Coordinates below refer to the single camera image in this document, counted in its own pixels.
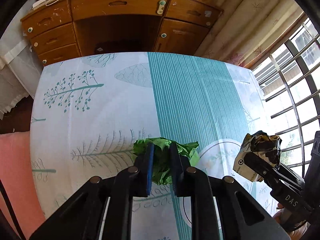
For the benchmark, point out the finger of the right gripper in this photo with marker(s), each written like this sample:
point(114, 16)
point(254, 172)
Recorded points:
point(281, 177)

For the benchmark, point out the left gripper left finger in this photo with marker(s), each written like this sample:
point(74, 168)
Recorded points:
point(143, 180)

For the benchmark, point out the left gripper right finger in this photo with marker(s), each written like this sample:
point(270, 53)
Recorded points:
point(179, 165)

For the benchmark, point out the green paper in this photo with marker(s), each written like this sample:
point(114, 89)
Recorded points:
point(161, 174)

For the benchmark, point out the black and gold wrapper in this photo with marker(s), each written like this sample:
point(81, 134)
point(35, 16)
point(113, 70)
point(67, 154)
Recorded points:
point(265, 147)

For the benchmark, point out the right hand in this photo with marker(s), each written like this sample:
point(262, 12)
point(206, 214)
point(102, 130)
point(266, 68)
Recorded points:
point(294, 235)

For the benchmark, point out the teal and white tablecloth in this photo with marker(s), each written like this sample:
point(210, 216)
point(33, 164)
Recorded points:
point(88, 113)

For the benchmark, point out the metal window grille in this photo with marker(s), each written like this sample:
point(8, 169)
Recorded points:
point(289, 79)

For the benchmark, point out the pink bed sheet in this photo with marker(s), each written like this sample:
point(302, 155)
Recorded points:
point(17, 178)

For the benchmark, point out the beige curtain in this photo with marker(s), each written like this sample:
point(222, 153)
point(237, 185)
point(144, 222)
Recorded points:
point(248, 28)

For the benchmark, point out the white lace covered furniture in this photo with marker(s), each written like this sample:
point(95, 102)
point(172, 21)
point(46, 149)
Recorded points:
point(20, 67)

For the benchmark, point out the wooden desk with drawers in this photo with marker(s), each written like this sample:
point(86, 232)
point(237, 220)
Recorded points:
point(67, 29)

